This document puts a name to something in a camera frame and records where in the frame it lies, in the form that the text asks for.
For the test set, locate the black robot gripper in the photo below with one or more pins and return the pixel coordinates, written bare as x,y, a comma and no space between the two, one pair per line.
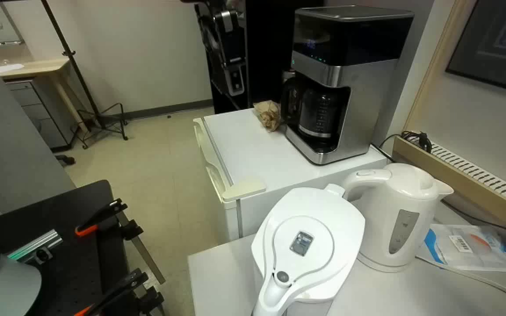
230,52

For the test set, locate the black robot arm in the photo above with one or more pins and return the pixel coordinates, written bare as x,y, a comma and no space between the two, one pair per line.
206,11

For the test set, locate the glass coffee carafe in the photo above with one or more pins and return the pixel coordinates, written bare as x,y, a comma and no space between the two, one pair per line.
311,108

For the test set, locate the black silver coffee maker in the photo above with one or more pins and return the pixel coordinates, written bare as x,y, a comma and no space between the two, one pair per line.
355,52

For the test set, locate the brown crumpled paper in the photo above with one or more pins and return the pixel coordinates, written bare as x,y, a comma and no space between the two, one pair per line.
269,115

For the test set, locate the white mini fridge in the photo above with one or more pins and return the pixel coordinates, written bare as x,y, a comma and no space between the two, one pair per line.
250,169

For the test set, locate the black tripod stand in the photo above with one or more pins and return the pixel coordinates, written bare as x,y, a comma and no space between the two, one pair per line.
104,122

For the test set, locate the wooden desk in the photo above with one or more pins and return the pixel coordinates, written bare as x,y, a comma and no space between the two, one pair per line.
51,69

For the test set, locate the grey filing cabinet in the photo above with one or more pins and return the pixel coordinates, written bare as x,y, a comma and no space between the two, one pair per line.
46,110

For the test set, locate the upper orange black clamp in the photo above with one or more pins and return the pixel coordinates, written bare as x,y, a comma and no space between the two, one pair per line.
92,224

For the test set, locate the orange black clamp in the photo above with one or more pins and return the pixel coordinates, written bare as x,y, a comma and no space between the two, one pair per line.
123,287
92,224

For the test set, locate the white water filter pitcher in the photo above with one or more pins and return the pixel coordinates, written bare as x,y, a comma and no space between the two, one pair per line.
304,252

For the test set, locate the white electric kettle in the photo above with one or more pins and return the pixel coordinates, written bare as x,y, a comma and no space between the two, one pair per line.
399,205

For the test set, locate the black workbench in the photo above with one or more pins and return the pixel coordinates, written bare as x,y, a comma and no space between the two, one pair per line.
76,271

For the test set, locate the dark framed window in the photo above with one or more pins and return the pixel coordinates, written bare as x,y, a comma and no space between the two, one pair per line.
480,52

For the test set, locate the lower orange black clamp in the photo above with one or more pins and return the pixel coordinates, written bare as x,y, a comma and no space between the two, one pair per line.
123,287

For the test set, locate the wooden radiator cover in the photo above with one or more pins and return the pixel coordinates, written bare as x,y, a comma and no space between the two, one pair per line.
468,189

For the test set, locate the blue white plastic packet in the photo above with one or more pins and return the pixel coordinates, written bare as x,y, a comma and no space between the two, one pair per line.
464,248

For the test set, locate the grey lamp shade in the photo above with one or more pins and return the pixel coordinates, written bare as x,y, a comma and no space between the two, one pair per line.
20,287

